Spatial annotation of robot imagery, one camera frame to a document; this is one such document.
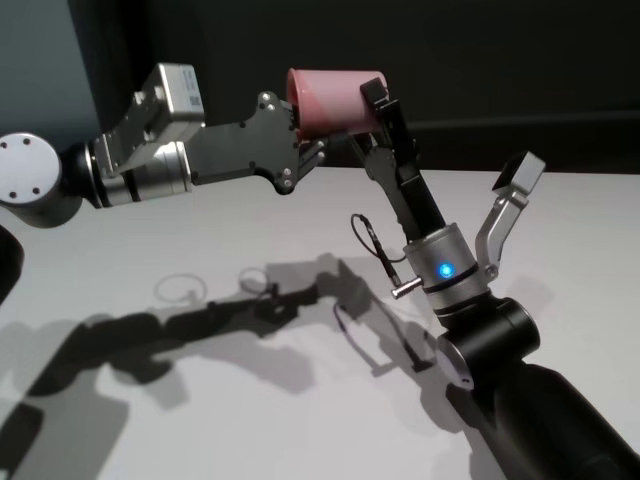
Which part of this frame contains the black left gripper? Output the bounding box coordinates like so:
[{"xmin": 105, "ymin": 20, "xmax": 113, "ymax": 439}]
[{"xmin": 190, "ymin": 89, "xmax": 330, "ymax": 196}]

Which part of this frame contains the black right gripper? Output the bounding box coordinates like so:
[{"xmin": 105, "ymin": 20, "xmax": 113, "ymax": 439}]
[{"xmin": 347, "ymin": 78, "xmax": 450, "ymax": 245}]

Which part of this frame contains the pink plastic cup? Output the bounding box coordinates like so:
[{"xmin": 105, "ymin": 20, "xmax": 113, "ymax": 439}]
[{"xmin": 286, "ymin": 68, "xmax": 389, "ymax": 139}]

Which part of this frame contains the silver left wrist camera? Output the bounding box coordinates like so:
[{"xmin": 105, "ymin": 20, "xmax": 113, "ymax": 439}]
[{"xmin": 97, "ymin": 62, "xmax": 207, "ymax": 176}]

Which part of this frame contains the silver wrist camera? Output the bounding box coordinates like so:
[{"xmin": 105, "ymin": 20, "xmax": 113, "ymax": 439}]
[
  {"xmin": 97, "ymin": 62, "xmax": 207, "ymax": 176},
  {"xmin": 473, "ymin": 151, "xmax": 547, "ymax": 284}
]

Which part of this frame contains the thin grey horizontal frame rail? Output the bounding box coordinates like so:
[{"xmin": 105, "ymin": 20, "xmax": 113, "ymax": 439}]
[{"xmin": 404, "ymin": 110, "xmax": 640, "ymax": 132}]

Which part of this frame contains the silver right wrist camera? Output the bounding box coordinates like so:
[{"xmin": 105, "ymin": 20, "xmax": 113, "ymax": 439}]
[{"xmin": 473, "ymin": 151, "xmax": 547, "ymax": 284}]

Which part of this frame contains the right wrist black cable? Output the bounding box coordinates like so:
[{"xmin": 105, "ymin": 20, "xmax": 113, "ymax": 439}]
[{"xmin": 349, "ymin": 213, "xmax": 426, "ymax": 300}]

